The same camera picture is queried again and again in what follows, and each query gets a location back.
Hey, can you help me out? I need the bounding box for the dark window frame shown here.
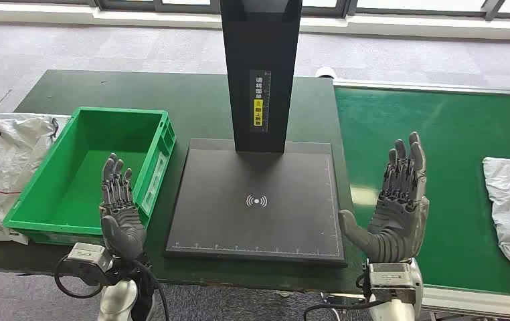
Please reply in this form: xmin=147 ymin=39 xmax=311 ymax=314
xmin=0 ymin=0 xmax=510 ymax=21

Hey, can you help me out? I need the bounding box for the green conveyor belt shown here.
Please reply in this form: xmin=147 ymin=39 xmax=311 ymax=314
xmin=333 ymin=86 xmax=510 ymax=298

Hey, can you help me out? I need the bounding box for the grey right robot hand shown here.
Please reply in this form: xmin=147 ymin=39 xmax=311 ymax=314
xmin=338 ymin=131 xmax=430 ymax=264

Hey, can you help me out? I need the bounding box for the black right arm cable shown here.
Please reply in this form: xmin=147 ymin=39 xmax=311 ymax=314
xmin=303 ymin=299 xmax=384 ymax=321

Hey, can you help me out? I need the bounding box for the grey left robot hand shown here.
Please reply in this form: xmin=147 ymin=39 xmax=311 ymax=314
xmin=98 ymin=152 xmax=148 ymax=261

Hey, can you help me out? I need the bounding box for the dark green table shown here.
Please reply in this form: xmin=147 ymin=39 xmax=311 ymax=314
xmin=0 ymin=69 xmax=367 ymax=294

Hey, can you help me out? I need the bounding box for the green plastic crate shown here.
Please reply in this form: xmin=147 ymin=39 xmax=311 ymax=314
xmin=3 ymin=106 xmax=177 ymax=247

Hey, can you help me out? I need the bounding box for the white window sill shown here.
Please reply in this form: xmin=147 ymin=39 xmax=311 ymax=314
xmin=0 ymin=3 xmax=510 ymax=41

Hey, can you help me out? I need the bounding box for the aluminium conveyor frame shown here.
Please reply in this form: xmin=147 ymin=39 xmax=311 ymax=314
xmin=321 ymin=78 xmax=510 ymax=321

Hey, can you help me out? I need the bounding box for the thin pale cable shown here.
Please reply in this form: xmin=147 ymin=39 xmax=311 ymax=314
xmin=321 ymin=293 xmax=342 ymax=321

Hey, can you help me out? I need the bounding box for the yellow and black label strip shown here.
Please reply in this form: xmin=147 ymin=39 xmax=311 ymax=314
xmin=249 ymin=69 xmax=272 ymax=133

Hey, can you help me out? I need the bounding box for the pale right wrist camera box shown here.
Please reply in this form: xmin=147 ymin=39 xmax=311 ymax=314
xmin=368 ymin=262 xmax=418 ymax=306

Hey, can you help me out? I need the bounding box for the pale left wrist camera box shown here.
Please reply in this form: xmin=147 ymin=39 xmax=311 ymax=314
xmin=60 ymin=242 xmax=118 ymax=286

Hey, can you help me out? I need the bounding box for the black inbound scanner machine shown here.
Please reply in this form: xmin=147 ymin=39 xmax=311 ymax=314
xmin=165 ymin=0 xmax=348 ymax=268

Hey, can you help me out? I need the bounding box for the white conveyor roller end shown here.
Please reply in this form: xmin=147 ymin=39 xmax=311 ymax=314
xmin=316 ymin=66 xmax=338 ymax=81

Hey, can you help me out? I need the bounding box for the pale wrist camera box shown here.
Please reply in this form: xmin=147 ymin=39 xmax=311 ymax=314
xmin=60 ymin=242 xmax=118 ymax=286
xmin=368 ymin=262 xmax=418 ymax=306

